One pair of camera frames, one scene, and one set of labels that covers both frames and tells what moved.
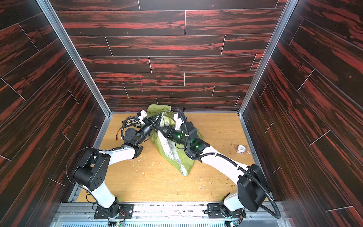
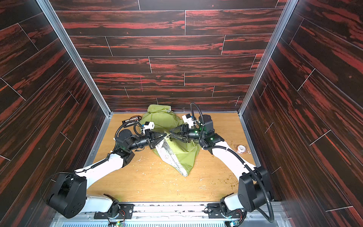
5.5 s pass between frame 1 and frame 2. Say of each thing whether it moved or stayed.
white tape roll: stayed
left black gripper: moved
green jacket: stayed
